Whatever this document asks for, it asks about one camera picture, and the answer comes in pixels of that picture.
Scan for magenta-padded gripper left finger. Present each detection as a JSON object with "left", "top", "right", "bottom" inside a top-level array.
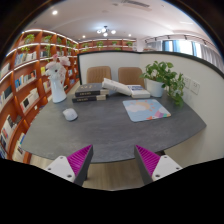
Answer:
[{"left": 44, "top": 144, "right": 94, "bottom": 187}]

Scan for grey window curtains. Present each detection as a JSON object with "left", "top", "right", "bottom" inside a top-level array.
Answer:
[{"left": 144, "top": 39, "right": 224, "bottom": 73}]

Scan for tan upholstered chair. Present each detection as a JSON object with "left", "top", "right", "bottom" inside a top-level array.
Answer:
[
  {"left": 117, "top": 66, "right": 146, "bottom": 88},
  {"left": 86, "top": 65, "right": 113, "bottom": 85}
]

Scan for white thick paperback book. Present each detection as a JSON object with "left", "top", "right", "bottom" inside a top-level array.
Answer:
[{"left": 101, "top": 77, "right": 133, "bottom": 97}]

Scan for cloud print mouse pad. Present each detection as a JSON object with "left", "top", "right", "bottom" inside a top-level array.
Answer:
[{"left": 122, "top": 98, "right": 172, "bottom": 123}]

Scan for white computer mouse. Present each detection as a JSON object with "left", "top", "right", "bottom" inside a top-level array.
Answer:
[{"left": 62, "top": 107, "right": 79, "bottom": 122}]

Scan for ceiling lamp with round bulbs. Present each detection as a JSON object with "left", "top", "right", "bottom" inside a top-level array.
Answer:
[{"left": 96, "top": 25, "right": 118, "bottom": 38}]

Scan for white wall socket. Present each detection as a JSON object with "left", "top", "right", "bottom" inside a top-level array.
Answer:
[
  {"left": 182, "top": 75, "right": 192, "bottom": 90},
  {"left": 189, "top": 79, "right": 201, "bottom": 96}
]

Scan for pink and white flowers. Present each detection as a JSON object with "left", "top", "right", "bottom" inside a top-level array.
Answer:
[{"left": 44, "top": 54, "right": 72, "bottom": 84}]

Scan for green potted plant white pot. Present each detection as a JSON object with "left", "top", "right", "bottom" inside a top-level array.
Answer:
[{"left": 140, "top": 60, "right": 186, "bottom": 108}]

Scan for blue cover book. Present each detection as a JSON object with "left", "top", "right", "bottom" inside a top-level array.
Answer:
[{"left": 126, "top": 84, "right": 152, "bottom": 100}]

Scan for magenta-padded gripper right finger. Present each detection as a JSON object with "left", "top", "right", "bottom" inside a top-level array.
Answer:
[{"left": 134, "top": 144, "right": 183, "bottom": 186}]

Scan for thick dark hardcover book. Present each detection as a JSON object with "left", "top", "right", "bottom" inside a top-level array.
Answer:
[
  {"left": 74, "top": 82, "right": 110, "bottom": 98},
  {"left": 71, "top": 93, "right": 108, "bottom": 104}
]

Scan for orange wooden bookshelf unit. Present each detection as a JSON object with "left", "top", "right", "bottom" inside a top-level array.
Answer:
[{"left": 0, "top": 28, "right": 138, "bottom": 164}]

